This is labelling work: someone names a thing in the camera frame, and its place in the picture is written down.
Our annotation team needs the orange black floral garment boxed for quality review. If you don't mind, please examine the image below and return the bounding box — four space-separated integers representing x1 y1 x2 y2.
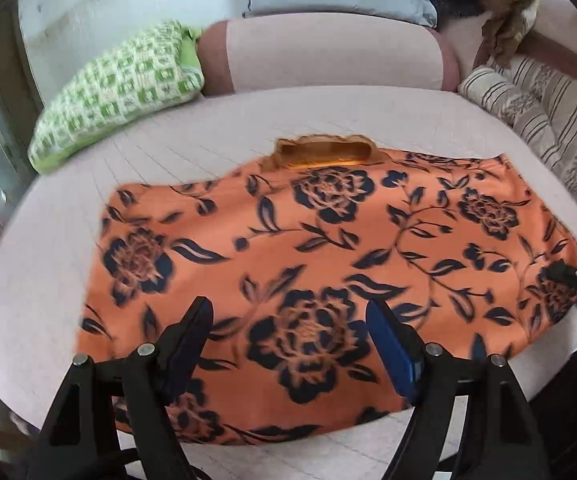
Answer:
77 150 577 445

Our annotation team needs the beige quilted mattress cover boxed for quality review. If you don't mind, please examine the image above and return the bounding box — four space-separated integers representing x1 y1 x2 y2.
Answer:
0 84 577 436

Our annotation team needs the green white patterned pillow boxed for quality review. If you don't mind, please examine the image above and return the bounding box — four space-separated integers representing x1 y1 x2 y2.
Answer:
27 21 205 174

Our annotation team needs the wooden framed window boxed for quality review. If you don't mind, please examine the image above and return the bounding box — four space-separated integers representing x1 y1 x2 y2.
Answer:
0 0 43 235

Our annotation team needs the pink bolster cushion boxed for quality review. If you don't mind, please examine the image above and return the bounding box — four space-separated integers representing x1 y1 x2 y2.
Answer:
197 13 461 96

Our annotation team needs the brown crumpled cloth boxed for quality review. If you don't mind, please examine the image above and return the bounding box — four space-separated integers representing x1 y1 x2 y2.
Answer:
481 0 541 67

